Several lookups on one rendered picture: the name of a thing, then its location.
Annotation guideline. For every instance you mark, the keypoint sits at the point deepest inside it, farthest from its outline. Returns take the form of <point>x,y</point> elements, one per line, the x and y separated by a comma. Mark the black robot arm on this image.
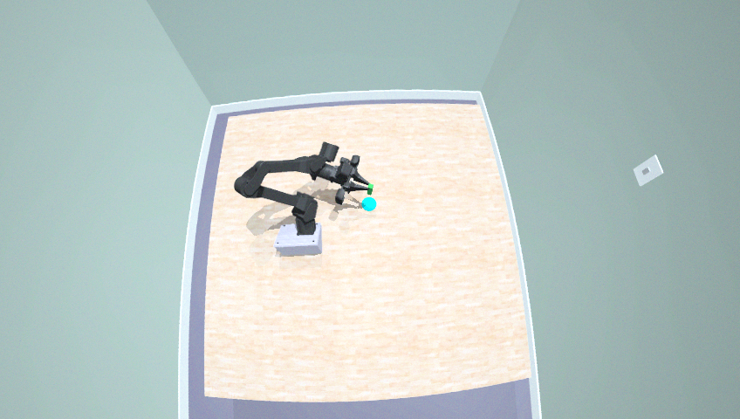
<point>305,206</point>

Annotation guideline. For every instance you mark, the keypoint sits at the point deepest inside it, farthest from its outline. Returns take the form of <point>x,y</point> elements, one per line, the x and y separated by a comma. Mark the cyan circle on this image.
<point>369,204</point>

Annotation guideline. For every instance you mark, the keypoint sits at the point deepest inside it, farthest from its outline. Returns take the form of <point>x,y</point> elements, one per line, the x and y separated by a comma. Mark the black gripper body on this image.
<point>339,198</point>

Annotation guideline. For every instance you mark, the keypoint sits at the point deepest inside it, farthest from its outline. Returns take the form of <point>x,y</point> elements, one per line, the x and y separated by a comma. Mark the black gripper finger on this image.
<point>355,187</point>
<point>358,178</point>

